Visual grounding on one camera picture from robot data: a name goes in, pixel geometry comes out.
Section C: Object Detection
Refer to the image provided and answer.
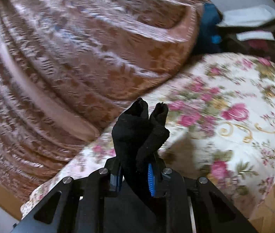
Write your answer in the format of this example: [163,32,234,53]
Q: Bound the black embroidered pants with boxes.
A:
[104,98,169,232]

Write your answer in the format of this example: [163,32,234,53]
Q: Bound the floral bed sheet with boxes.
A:
[20,52,275,226]

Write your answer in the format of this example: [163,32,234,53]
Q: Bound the brown floral curtain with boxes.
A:
[0,0,209,201]

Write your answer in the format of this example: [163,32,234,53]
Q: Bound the white papers pile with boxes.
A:
[217,5,275,42]

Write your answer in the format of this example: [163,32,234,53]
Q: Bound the wooden cabinet door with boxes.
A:
[0,185,23,220]

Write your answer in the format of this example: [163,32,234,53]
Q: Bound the blue bag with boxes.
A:
[193,3,222,55]

